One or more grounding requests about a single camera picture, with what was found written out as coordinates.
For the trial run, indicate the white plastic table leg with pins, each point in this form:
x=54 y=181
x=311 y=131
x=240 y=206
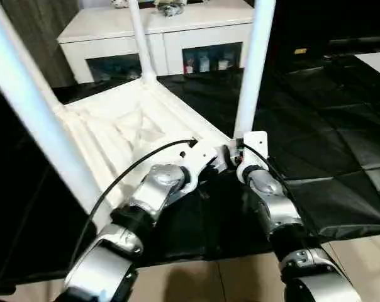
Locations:
x=254 y=63
x=36 y=110
x=143 y=41

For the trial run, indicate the white plastic table top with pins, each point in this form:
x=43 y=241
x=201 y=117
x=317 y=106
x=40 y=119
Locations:
x=114 y=126

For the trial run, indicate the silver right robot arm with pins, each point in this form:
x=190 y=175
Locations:
x=265 y=185

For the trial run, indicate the black mat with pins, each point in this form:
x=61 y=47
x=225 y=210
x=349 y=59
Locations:
x=319 y=126

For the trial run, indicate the glass bowl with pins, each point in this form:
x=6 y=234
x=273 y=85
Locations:
x=170 y=8

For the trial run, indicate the dark low shelf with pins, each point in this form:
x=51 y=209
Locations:
x=360 y=44

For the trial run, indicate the white flat board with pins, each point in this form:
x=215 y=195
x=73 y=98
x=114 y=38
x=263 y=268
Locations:
x=378 y=63

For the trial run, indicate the white cabinet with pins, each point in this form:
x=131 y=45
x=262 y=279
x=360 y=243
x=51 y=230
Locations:
x=114 y=25

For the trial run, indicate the white figurine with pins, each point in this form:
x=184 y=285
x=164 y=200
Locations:
x=119 y=2

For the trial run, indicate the grey curtain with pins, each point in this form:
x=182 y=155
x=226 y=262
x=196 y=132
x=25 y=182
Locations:
x=42 y=31

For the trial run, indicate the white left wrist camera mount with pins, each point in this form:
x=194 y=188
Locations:
x=196 y=157

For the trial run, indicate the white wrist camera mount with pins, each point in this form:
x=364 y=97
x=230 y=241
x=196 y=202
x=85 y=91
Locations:
x=196 y=157
x=256 y=141

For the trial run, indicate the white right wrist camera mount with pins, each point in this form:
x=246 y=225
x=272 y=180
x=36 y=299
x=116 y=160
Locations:
x=256 y=141

